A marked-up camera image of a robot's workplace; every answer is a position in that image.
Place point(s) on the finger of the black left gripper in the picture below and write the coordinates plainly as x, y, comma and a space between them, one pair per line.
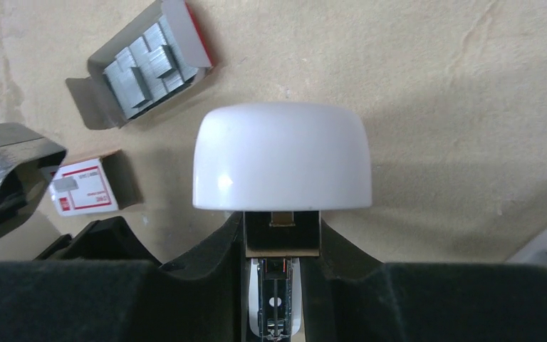
108, 239
24, 154

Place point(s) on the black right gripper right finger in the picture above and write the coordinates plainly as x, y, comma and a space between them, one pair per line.
349, 295

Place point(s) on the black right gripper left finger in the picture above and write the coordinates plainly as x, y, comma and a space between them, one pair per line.
195, 297

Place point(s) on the red white staple box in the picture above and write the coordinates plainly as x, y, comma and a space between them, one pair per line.
92, 185

